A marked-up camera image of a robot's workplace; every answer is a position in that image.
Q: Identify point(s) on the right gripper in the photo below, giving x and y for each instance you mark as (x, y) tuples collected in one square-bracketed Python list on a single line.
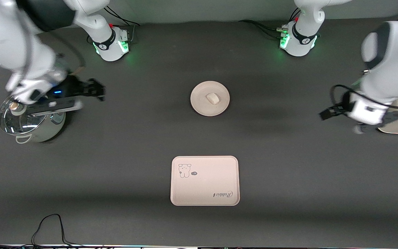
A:
[(72, 88)]

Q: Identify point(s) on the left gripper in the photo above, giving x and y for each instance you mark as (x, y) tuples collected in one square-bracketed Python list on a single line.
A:
[(337, 110)]

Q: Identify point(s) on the round beige plate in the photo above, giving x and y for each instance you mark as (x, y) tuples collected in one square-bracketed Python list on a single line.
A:
[(202, 103)]

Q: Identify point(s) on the white steamed bun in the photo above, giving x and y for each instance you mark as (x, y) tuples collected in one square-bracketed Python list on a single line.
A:
[(212, 98)]

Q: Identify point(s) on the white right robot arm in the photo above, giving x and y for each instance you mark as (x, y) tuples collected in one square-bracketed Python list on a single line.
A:
[(12, 41)]

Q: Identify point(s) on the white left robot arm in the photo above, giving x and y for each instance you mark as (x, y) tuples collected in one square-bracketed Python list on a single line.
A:
[(389, 58)]

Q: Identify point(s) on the beige rectangular rabbit tray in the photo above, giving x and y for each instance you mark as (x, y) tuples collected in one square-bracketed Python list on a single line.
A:
[(205, 186)]

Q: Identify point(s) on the pale green electric cooker pot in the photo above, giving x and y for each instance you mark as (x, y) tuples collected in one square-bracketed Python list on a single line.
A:
[(52, 129)]

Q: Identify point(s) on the dark grey table mat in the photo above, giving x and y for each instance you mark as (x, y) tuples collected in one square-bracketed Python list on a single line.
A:
[(116, 155)]

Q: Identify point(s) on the glass pot lid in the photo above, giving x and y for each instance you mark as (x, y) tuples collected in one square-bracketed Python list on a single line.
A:
[(16, 122)]

